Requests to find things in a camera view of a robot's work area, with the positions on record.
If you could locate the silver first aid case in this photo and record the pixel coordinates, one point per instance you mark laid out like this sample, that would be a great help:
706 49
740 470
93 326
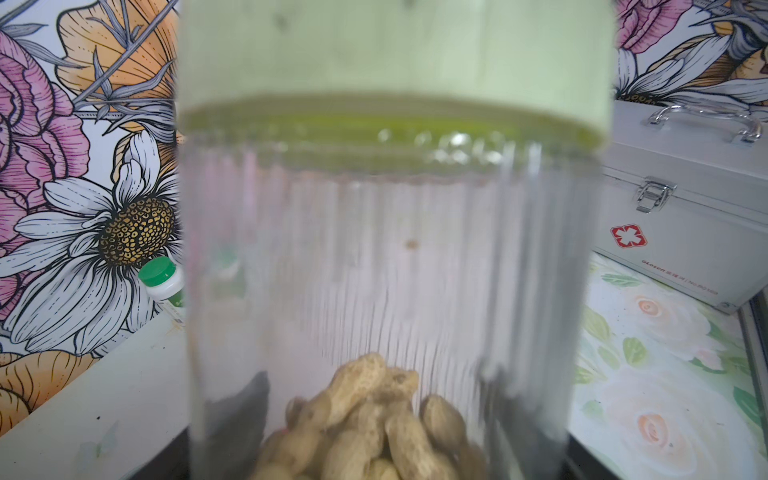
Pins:
684 200

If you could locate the green-lid peanut jar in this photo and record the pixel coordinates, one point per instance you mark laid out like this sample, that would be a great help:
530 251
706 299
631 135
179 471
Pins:
388 210

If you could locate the small green-cap white bottle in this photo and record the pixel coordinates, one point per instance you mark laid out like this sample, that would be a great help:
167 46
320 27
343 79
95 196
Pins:
164 281

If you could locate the aluminium front rail frame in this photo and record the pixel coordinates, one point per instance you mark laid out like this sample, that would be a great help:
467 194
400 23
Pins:
753 321

